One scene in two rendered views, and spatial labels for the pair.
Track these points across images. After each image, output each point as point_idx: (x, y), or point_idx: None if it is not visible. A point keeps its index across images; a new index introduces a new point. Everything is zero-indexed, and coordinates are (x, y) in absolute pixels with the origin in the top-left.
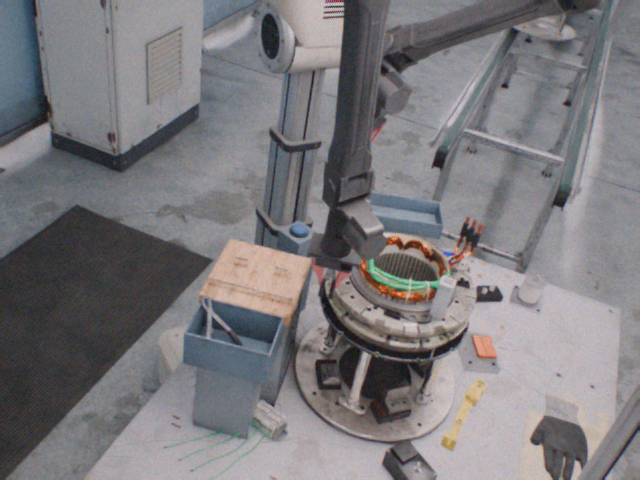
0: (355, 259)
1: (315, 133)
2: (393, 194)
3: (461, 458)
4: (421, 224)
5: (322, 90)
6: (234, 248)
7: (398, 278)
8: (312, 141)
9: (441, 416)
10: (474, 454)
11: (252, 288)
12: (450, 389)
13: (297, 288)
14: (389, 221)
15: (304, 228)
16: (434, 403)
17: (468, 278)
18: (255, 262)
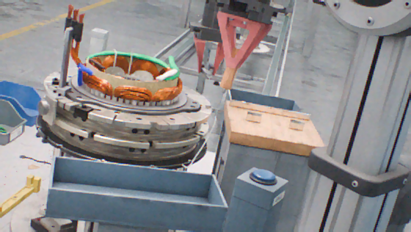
0: (194, 22)
1: (331, 161)
2: (142, 197)
3: (21, 183)
4: (89, 164)
5: (351, 62)
6: (313, 140)
7: (143, 54)
8: (323, 147)
9: (37, 194)
10: (6, 185)
11: (270, 115)
12: (19, 212)
13: (230, 113)
14: (142, 173)
15: (258, 172)
16: (42, 203)
17: (49, 87)
18: (284, 130)
